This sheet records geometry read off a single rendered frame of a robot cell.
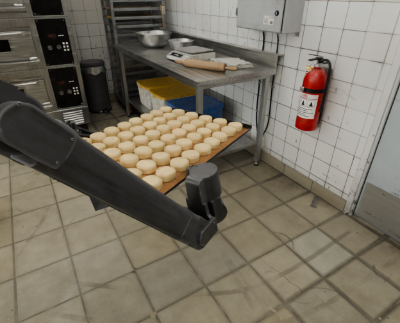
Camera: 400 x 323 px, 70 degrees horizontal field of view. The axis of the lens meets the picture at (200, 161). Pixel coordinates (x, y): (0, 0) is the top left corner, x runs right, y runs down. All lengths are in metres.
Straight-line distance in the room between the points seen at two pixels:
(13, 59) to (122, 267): 2.20
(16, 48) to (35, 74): 0.26
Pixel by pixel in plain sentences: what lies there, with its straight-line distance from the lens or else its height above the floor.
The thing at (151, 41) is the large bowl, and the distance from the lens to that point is 3.27.
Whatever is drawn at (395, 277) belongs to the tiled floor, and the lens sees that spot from 2.07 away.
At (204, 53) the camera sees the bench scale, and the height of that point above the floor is 0.95.
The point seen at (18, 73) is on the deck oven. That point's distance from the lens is 3.30.
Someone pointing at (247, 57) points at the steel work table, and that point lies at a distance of 2.64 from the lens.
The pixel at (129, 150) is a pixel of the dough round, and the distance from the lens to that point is 0.84.
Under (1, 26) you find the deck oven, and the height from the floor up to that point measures 1.14.
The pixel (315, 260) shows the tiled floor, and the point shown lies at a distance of 1.95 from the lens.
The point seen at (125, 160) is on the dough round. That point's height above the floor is 1.02.
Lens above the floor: 1.39
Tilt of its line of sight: 31 degrees down
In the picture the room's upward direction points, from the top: straight up
